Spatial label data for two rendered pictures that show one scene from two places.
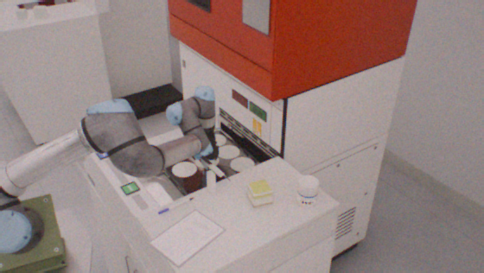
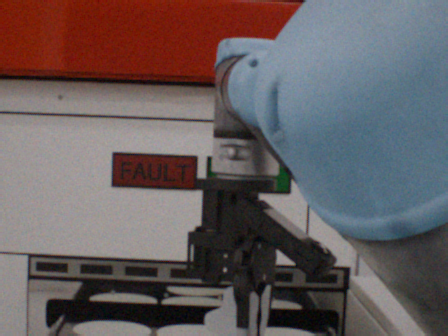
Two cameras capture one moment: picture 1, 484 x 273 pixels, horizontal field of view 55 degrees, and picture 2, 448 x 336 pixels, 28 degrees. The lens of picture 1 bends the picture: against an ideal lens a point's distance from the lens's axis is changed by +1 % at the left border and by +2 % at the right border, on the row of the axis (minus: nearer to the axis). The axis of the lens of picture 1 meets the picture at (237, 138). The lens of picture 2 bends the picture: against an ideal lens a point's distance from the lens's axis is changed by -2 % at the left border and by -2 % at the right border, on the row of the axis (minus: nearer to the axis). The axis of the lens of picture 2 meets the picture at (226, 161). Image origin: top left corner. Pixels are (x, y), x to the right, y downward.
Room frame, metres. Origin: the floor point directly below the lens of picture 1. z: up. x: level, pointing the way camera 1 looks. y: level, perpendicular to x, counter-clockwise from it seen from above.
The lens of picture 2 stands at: (0.95, 1.00, 1.18)
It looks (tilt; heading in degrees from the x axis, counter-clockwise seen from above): 3 degrees down; 303
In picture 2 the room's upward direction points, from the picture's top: 3 degrees clockwise
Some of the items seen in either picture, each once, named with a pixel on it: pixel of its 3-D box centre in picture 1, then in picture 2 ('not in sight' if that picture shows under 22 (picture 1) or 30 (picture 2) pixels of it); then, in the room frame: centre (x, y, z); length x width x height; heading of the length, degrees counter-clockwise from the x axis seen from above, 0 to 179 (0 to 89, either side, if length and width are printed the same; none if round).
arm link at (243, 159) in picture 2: (205, 119); (244, 159); (1.48, 0.12, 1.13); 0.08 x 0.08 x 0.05
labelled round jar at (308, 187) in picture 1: (307, 191); not in sight; (1.20, -0.24, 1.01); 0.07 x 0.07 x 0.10
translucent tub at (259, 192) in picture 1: (259, 193); not in sight; (1.21, -0.08, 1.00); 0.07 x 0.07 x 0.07; 19
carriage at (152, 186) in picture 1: (152, 192); not in sight; (1.37, 0.34, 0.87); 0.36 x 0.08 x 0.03; 35
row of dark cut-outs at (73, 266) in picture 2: (246, 130); (186, 273); (1.67, -0.04, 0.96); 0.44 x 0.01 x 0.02; 35
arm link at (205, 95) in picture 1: (204, 102); (249, 89); (1.48, 0.12, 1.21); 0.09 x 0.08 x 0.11; 130
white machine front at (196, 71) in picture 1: (226, 102); (62, 223); (1.82, 0.05, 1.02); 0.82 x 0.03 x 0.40; 35
